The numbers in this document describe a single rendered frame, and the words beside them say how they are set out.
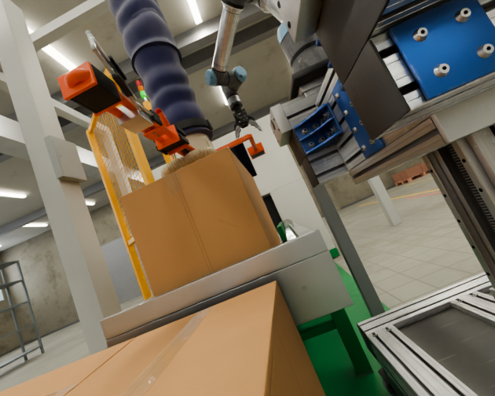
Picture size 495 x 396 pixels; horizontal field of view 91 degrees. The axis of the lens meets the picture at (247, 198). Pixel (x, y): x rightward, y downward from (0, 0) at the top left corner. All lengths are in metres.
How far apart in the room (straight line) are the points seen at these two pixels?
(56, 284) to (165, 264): 14.63
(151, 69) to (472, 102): 1.13
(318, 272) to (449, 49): 0.53
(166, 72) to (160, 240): 0.74
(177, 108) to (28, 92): 1.40
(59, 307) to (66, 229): 13.62
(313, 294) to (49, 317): 15.45
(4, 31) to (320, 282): 2.63
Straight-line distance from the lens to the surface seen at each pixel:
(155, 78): 1.23
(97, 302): 1.83
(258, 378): 0.29
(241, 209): 0.73
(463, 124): 0.44
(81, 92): 0.61
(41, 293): 15.99
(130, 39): 1.40
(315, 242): 0.69
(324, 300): 0.72
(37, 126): 2.20
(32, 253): 16.17
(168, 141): 0.88
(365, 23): 0.33
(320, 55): 0.87
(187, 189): 0.79
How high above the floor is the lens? 0.68
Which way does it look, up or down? 8 degrees up
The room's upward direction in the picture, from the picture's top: 23 degrees counter-clockwise
